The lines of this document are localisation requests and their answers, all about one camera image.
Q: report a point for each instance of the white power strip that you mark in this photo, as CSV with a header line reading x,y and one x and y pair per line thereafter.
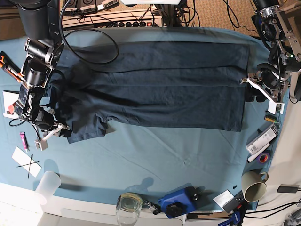
x,y
138,18

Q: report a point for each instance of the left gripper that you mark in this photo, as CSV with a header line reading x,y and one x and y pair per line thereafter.
x,y
265,84

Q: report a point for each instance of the orange black utility knife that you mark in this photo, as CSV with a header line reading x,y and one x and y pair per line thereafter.
x,y
10,68

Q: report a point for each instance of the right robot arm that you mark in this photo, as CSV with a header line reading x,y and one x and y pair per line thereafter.
x,y
40,19

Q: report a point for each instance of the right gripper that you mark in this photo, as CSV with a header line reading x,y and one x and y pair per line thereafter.
x,y
43,120

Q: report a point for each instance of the dark blue T-shirt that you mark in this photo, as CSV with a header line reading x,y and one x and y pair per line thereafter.
x,y
152,84

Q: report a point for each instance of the blue plastic box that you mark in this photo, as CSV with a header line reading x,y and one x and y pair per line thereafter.
x,y
179,203

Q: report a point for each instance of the metal padlock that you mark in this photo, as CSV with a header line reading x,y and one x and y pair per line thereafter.
x,y
154,208

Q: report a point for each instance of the pink glue tube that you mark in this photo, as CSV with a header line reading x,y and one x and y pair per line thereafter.
x,y
24,141

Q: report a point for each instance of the clear glass jar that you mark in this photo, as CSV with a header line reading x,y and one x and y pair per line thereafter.
x,y
128,208

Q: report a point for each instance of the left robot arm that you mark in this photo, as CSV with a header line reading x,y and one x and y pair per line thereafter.
x,y
278,37

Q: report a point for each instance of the black hair pins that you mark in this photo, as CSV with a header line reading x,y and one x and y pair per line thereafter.
x,y
30,165

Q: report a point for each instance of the white paper card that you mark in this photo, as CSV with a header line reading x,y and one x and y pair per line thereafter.
x,y
18,153

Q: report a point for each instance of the white business card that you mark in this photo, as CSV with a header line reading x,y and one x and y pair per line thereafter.
x,y
223,198

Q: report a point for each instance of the beige ceramic mug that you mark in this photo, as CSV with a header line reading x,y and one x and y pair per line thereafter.
x,y
254,185

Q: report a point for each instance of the black remote control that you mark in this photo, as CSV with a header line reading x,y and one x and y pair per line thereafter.
x,y
234,202

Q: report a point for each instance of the grey packaged device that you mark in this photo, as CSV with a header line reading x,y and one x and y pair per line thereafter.
x,y
263,139

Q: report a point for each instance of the blue clamp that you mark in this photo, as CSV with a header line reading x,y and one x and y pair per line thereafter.
x,y
236,218

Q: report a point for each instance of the yellow black battery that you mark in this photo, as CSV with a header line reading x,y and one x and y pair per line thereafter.
x,y
270,118

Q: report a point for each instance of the purple tape roll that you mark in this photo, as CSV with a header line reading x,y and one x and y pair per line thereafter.
x,y
263,157

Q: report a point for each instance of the white notepad with red block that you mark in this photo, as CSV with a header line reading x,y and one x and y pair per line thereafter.
x,y
10,99

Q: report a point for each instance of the frosted plastic cup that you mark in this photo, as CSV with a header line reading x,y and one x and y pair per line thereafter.
x,y
47,186

